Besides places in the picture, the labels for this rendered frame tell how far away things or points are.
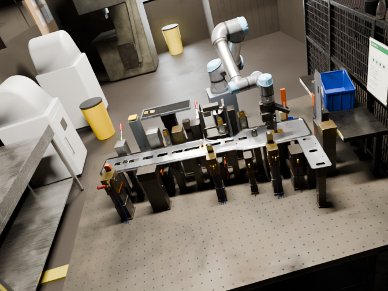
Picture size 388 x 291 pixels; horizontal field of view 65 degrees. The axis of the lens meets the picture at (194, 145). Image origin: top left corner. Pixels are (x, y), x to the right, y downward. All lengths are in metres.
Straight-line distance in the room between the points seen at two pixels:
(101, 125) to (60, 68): 1.07
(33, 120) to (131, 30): 3.56
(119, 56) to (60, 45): 2.19
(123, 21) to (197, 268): 5.75
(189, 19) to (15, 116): 5.42
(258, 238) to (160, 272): 0.56
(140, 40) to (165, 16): 1.56
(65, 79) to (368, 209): 4.38
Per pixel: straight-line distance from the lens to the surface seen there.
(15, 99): 3.88
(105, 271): 1.94
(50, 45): 5.15
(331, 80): 2.31
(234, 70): 1.83
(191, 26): 8.30
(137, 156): 2.12
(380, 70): 1.86
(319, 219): 1.83
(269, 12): 7.47
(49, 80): 5.21
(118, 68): 7.13
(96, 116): 4.68
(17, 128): 4.00
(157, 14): 8.19
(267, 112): 1.82
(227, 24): 2.00
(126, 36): 6.88
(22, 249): 3.33
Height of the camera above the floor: 2.07
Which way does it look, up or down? 32 degrees down
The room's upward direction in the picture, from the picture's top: 17 degrees counter-clockwise
